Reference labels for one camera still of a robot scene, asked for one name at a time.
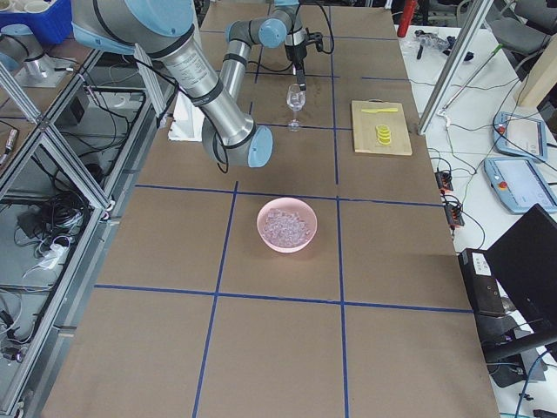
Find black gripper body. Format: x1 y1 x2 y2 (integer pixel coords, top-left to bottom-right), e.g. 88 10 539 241
285 43 307 74

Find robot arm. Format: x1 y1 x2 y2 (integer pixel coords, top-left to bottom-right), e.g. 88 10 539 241
71 1 306 168

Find clear wine glass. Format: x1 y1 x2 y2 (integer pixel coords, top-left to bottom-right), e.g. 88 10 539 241
286 84 305 131

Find clear ice cubes pile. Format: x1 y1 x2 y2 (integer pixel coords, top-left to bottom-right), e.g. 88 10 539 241
263 209 311 248

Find yellow plastic knife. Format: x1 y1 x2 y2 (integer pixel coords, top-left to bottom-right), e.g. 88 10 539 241
360 107 399 114

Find bamboo cutting board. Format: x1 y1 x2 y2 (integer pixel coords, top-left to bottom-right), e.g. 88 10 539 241
351 100 413 157

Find red fire extinguisher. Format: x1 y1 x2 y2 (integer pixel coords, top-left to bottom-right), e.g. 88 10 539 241
397 0 417 38

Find pink bowl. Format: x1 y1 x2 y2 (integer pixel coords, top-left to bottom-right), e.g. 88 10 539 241
256 198 318 253

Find blue teach pendant far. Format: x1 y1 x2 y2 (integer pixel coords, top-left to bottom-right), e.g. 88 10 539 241
493 111 547 162

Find blue teach pendant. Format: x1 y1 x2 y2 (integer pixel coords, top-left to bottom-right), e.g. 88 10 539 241
483 157 556 214
493 111 547 162

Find blue storage bin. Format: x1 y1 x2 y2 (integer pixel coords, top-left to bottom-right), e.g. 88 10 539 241
1 1 72 44

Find wooden plank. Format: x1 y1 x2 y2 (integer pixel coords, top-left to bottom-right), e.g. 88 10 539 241
516 37 556 107

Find blue teach pendant near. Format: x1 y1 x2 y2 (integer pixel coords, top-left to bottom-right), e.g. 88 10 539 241
483 157 556 214

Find black laptop monitor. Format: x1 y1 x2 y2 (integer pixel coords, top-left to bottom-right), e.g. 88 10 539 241
485 204 556 330

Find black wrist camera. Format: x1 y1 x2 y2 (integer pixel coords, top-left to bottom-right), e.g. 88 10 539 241
305 31 324 53

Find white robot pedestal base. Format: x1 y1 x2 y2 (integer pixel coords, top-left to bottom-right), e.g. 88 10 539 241
168 92 205 142

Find green handled reacher stick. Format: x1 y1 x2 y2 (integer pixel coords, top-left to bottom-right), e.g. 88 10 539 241
437 44 503 128

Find aluminium frame post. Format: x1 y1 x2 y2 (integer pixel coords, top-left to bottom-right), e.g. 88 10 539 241
418 0 493 135

